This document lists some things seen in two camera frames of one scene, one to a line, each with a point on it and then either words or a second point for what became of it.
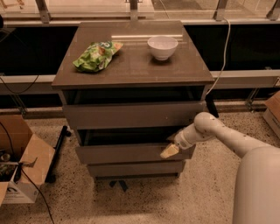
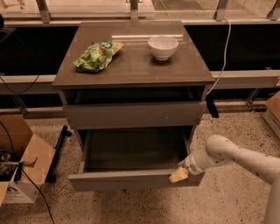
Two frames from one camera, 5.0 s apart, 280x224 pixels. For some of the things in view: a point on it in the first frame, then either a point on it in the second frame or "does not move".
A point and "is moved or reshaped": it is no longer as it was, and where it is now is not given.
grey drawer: [128, 145] is moved or reshaped
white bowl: [162, 46] does not move
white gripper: [184, 139] -> [191, 165]
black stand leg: [51, 176] does not move
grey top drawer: [128, 115] does not move
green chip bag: [97, 55] does not move
